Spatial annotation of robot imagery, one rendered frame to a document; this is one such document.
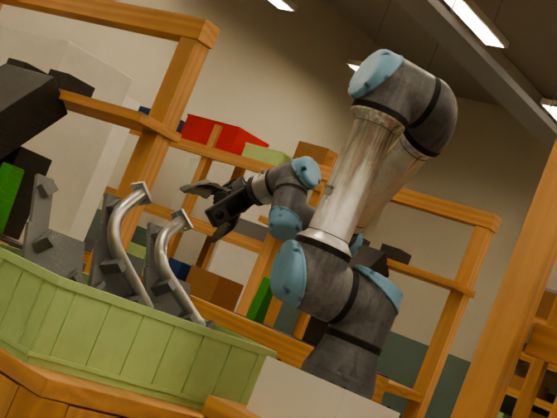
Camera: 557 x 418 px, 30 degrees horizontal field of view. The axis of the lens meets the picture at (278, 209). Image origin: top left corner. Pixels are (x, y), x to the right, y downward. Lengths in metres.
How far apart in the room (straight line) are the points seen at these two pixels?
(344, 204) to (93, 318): 0.53
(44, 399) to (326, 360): 0.53
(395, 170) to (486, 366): 0.85
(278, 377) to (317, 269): 0.22
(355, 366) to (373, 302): 0.13
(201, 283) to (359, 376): 6.19
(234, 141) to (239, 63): 3.41
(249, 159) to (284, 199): 5.87
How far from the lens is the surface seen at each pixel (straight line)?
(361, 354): 2.02
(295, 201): 2.26
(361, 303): 2.00
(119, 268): 2.29
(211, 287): 8.09
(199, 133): 8.58
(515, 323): 2.85
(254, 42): 11.79
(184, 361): 2.19
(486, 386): 2.85
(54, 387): 1.92
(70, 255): 2.32
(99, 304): 2.03
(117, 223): 2.31
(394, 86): 2.04
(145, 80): 10.70
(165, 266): 2.43
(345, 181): 2.00
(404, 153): 2.16
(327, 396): 1.94
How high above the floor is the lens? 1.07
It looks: 5 degrees up
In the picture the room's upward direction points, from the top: 22 degrees clockwise
